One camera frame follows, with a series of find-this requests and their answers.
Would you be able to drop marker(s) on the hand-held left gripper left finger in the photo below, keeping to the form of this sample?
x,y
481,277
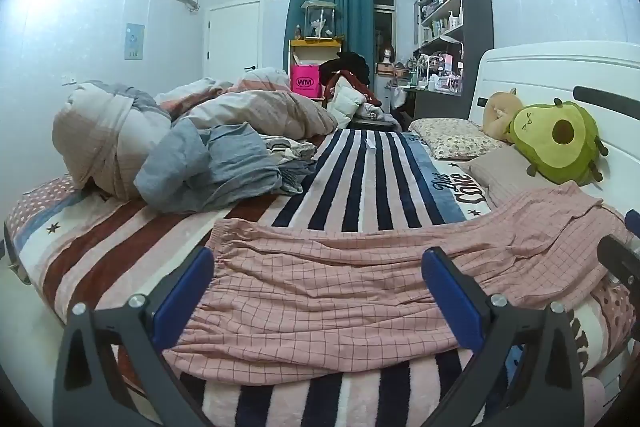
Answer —
x,y
182,302

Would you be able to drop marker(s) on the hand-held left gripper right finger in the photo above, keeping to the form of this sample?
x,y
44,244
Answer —
x,y
452,302

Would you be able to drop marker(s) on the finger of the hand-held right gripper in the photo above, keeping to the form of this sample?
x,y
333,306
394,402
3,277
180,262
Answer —
x,y
620,259
632,222

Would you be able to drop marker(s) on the pink checked pants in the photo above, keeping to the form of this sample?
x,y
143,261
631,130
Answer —
x,y
325,287

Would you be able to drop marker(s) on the green avocado plush toy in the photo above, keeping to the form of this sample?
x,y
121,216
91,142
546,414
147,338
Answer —
x,y
560,142

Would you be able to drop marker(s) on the plain pink pillow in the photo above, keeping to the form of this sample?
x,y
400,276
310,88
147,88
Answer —
x,y
500,172

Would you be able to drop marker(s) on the grey-blue clothes pile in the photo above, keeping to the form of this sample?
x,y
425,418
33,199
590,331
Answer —
x,y
220,167

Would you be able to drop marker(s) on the striped fleece blanket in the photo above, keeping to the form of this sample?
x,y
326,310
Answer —
x,y
370,187

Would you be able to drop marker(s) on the floral pillow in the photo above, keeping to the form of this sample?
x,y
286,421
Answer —
x,y
455,137

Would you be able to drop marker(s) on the white bed headboard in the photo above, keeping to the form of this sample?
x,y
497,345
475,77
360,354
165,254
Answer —
x,y
550,72

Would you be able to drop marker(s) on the brown dog plush toy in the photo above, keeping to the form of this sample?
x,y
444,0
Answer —
x,y
500,112

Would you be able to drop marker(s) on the beige patterned cloth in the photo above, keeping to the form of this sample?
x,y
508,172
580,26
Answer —
x,y
290,149

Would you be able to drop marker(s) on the pink and white duvet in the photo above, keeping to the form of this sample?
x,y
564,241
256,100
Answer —
x,y
100,127

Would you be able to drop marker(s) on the white puffer jacket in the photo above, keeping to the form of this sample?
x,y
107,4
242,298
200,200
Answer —
x,y
345,102

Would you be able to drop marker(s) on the dark grey bookshelf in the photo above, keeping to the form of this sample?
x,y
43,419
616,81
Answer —
x,y
477,32

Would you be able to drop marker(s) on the bright pink bag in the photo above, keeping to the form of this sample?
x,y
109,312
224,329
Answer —
x,y
306,82

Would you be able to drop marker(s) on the wig on mannequin head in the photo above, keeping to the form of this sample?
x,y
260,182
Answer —
x,y
387,54

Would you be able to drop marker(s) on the dark clothes pile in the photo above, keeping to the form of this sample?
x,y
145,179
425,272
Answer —
x,y
350,64

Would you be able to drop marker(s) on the white door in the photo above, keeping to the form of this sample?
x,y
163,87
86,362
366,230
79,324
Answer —
x,y
232,39

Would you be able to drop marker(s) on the yellow storage shelf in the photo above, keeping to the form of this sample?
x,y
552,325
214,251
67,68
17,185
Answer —
x,y
300,43

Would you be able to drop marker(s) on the teal curtain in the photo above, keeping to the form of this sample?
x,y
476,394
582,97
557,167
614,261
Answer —
x,y
357,17

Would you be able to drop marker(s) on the glass display case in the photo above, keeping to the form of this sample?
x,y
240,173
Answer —
x,y
318,19

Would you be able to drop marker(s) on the small blue wall poster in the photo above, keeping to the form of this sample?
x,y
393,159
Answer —
x,y
134,41

